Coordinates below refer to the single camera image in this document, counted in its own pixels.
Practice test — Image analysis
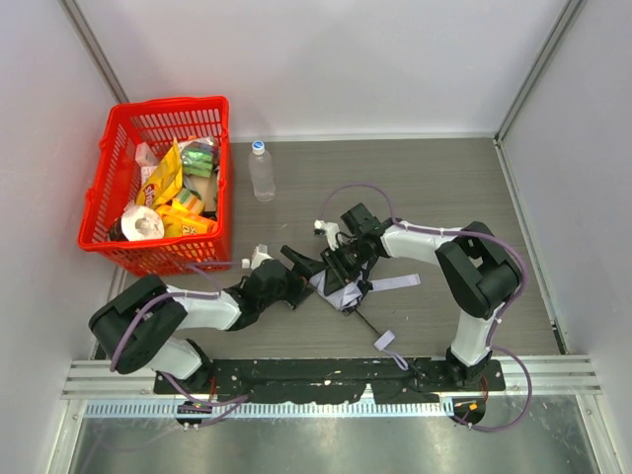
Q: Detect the lavender folding umbrella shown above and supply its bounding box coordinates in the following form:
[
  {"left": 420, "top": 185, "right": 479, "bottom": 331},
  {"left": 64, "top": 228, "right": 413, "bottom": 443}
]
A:
[{"left": 309, "top": 265, "right": 421, "bottom": 371}]

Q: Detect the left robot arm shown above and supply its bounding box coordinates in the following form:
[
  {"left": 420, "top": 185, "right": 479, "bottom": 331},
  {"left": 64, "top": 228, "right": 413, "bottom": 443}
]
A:
[{"left": 88, "top": 245, "right": 326, "bottom": 393}]

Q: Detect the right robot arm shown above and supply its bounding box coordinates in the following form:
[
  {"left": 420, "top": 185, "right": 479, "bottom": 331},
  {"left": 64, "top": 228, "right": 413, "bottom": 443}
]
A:
[{"left": 310, "top": 203, "right": 524, "bottom": 387}]

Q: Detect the clear plastic water bottle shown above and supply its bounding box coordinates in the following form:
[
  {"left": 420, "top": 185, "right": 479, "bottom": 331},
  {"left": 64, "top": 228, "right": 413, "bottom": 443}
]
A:
[{"left": 248, "top": 140, "right": 276, "bottom": 202}]

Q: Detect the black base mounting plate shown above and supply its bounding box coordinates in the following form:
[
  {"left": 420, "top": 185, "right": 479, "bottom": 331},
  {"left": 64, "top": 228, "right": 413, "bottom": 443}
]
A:
[{"left": 181, "top": 357, "right": 506, "bottom": 405}]

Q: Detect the orange snack package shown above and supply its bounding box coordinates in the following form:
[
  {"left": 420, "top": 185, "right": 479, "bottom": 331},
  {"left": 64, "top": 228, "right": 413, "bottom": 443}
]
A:
[{"left": 156, "top": 204, "right": 217, "bottom": 238}]

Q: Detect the green sponge pack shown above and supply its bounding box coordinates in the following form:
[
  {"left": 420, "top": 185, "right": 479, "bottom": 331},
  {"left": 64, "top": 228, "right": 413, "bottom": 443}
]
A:
[{"left": 180, "top": 140, "right": 218, "bottom": 178}]

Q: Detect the red plastic basket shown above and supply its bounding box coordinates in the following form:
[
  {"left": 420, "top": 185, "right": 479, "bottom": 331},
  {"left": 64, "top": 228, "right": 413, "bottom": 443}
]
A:
[{"left": 77, "top": 96, "right": 233, "bottom": 277}]

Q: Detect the yellow chips bag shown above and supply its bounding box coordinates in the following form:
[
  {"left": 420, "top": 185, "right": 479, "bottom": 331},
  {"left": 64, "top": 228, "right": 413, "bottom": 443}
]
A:
[{"left": 135, "top": 138, "right": 183, "bottom": 209}]

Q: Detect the white tape roll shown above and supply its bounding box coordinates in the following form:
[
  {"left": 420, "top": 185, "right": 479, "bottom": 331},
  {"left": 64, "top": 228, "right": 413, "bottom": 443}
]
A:
[{"left": 120, "top": 205, "right": 165, "bottom": 242}]

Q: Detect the white small box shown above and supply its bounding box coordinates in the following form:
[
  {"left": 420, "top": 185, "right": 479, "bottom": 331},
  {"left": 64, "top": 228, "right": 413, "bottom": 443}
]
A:
[{"left": 134, "top": 142, "right": 160, "bottom": 185}]

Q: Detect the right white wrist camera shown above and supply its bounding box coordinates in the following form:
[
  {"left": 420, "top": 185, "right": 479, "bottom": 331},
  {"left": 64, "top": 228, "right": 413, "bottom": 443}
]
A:
[{"left": 314, "top": 219, "right": 340, "bottom": 251}]

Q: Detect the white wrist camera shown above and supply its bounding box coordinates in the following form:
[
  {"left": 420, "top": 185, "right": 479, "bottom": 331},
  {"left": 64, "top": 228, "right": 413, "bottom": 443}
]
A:
[
  {"left": 241, "top": 244, "right": 273, "bottom": 271},
  {"left": 314, "top": 219, "right": 340, "bottom": 251}
]

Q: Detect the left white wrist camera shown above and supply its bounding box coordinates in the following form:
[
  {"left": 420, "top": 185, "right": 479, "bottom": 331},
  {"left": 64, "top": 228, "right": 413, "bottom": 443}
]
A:
[{"left": 241, "top": 244, "right": 273, "bottom": 271}]

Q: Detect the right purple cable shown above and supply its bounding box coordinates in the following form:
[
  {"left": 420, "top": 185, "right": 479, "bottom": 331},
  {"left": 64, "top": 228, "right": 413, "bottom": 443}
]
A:
[{"left": 318, "top": 183, "right": 533, "bottom": 435}]

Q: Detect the aluminium rail frame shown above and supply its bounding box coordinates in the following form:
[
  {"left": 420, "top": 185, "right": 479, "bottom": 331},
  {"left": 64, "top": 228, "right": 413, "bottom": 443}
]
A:
[{"left": 61, "top": 355, "right": 602, "bottom": 400}]

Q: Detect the white slotted cable duct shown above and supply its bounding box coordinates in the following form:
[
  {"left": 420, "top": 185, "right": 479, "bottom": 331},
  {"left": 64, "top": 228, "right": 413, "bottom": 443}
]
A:
[{"left": 84, "top": 398, "right": 453, "bottom": 423}]

